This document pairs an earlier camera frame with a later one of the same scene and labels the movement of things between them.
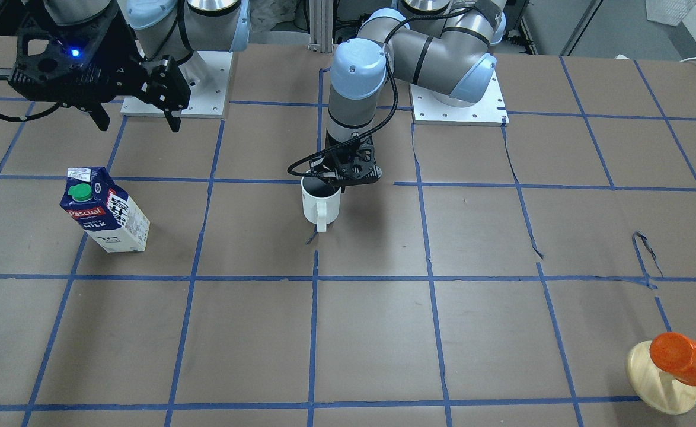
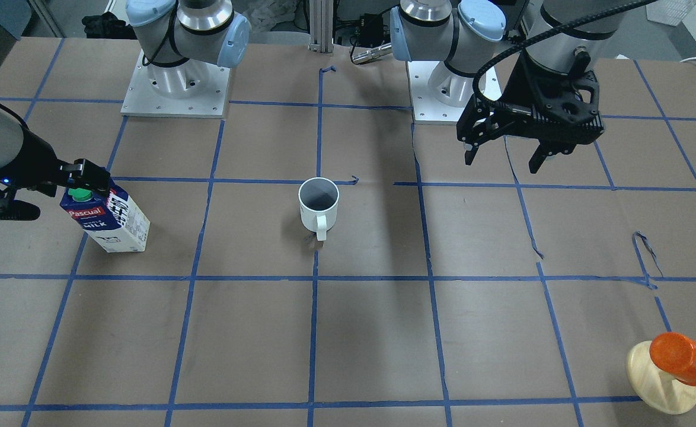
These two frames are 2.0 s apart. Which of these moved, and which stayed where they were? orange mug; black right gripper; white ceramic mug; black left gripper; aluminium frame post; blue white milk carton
Moved: white ceramic mug; black right gripper; black left gripper
Stayed: aluminium frame post; blue white milk carton; orange mug
